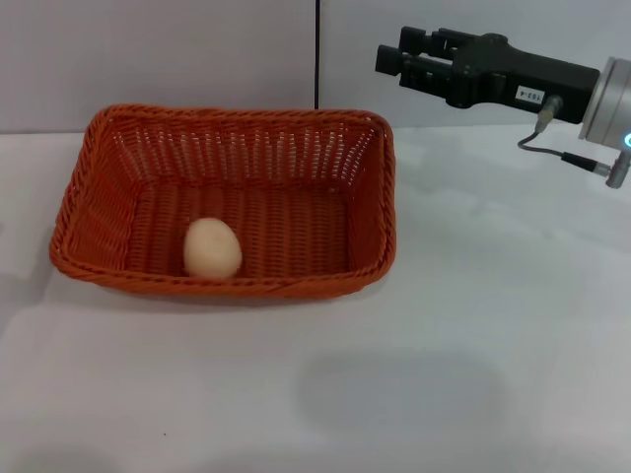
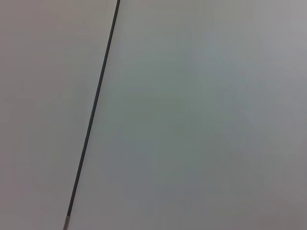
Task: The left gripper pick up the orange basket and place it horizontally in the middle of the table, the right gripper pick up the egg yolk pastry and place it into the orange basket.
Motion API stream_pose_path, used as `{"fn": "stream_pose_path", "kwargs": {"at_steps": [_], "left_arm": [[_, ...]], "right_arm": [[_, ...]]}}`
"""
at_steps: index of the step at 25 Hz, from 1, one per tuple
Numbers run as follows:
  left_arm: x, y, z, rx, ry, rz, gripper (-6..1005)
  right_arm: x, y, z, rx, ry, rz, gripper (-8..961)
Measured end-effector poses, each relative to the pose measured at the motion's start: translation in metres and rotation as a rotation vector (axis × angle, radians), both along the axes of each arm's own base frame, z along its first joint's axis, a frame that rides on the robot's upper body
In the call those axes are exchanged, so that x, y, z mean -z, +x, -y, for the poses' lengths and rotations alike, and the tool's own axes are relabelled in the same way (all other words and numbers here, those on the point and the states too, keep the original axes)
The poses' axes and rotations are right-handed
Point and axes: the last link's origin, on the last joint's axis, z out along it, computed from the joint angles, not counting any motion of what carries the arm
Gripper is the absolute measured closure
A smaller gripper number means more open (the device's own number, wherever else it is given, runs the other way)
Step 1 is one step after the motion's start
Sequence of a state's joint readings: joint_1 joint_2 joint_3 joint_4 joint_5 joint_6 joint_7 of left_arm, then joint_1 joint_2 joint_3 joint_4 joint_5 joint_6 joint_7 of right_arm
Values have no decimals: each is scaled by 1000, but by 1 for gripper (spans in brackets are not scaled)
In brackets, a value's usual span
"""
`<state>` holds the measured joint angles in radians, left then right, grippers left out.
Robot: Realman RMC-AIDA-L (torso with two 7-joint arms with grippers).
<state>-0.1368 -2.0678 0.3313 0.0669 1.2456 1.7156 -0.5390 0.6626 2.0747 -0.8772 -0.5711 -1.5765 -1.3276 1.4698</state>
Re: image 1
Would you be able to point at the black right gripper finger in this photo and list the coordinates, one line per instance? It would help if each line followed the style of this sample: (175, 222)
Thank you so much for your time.
(413, 39)
(424, 74)

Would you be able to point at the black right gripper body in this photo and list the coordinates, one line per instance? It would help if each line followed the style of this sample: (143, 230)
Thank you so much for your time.
(512, 74)

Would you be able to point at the orange woven plastic basket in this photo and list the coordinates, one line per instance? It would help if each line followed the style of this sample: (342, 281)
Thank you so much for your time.
(246, 222)

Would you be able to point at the round toy bread bun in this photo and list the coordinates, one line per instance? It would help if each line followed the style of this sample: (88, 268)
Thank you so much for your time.
(212, 249)

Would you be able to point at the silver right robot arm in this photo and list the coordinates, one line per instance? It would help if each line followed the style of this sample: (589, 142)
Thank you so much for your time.
(611, 103)

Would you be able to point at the black vertical wall strip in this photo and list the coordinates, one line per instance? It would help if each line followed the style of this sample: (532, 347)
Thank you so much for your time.
(316, 54)

